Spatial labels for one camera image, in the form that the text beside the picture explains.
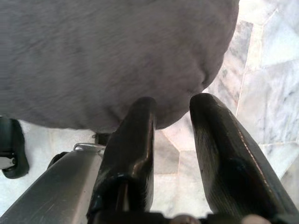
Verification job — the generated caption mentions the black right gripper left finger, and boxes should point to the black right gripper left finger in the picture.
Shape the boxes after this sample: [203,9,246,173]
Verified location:
[87,96,157,214]

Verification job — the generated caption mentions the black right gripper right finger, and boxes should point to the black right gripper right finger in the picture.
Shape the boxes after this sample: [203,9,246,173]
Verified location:
[189,92,299,220]

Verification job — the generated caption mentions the grey two-seat sofa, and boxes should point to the grey two-seat sofa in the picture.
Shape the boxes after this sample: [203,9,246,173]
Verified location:
[0,0,241,144]

